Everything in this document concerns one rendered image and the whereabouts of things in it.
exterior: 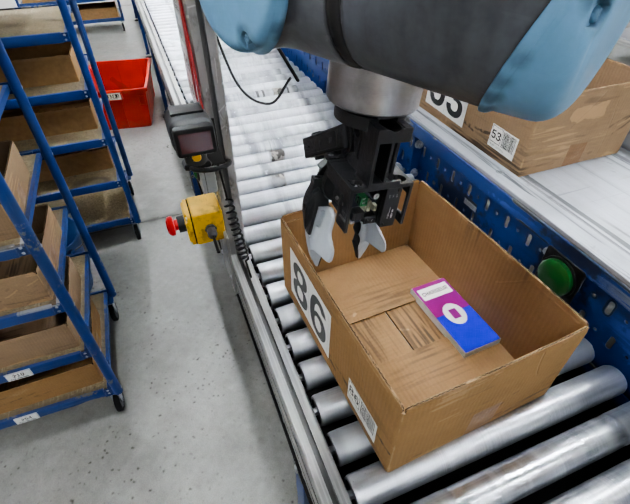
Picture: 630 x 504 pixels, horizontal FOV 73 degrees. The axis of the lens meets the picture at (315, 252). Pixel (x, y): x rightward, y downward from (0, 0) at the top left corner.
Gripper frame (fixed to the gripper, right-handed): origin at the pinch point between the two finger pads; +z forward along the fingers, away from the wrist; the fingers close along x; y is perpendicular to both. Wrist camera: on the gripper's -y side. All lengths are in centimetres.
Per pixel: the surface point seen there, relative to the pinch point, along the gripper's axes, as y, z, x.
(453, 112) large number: -42, 1, 50
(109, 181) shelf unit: -145, 69, -35
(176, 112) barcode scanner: -27.8, -8.0, -15.3
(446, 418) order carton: 19.4, 14.0, 8.6
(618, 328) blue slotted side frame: 14, 16, 49
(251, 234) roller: -37.5, 25.2, -1.0
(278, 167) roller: -63, 24, 14
